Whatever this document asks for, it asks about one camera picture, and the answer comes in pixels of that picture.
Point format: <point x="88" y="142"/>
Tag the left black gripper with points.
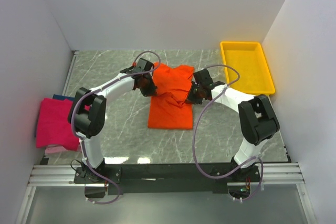
<point x="151" y="91"/>

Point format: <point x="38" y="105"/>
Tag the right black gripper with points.
<point x="191" y="99"/>

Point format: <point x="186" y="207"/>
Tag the orange t shirt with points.
<point x="168" y="108"/>

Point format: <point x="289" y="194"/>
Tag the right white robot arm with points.
<point x="258" y="121"/>

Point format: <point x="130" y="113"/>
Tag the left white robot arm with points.
<point x="88" y="112"/>

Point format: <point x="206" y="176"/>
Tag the yellow plastic tray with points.
<point x="249" y="60"/>

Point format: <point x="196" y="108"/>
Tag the folded navy t shirt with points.
<point x="62" y="97"/>

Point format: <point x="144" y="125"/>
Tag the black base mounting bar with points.
<point x="175" y="178"/>

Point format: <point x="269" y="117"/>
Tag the folded magenta t shirt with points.
<point x="53" y="127"/>

